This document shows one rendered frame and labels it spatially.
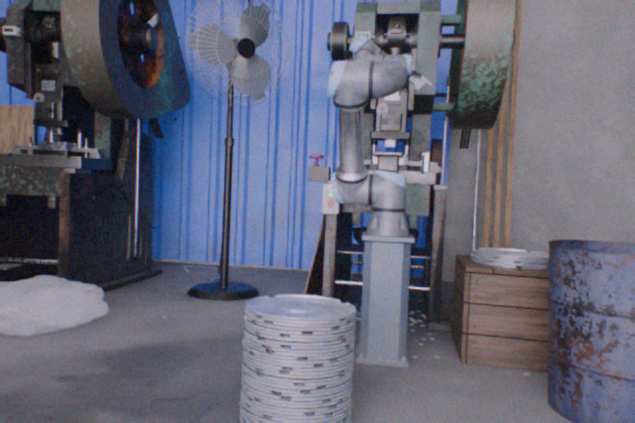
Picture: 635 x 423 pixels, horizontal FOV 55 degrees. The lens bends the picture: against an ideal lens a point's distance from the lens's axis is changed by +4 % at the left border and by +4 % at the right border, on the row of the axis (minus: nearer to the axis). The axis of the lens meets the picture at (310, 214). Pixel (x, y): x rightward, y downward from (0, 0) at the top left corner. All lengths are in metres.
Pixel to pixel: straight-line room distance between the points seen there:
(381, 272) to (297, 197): 2.10
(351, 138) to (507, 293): 0.78
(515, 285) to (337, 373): 0.93
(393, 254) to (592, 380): 0.70
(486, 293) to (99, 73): 1.99
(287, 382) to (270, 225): 2.76
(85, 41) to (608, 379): 2.46
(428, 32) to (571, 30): 1.60
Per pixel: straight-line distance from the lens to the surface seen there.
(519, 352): 2.28
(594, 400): 1.84
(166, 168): 4.41
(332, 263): 2.68
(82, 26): 3.02
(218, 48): 3.14
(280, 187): 4.15
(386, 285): 2.09
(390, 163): 2.76
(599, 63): 4.33
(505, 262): 2.27
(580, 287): 1.79
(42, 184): 3.26
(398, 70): 1.93
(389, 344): 2.13
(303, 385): 1.46
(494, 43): 2.63
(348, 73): 1.89
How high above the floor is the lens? 0.62
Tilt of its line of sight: 3 degrees down
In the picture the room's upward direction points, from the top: 3 degrees clockwise
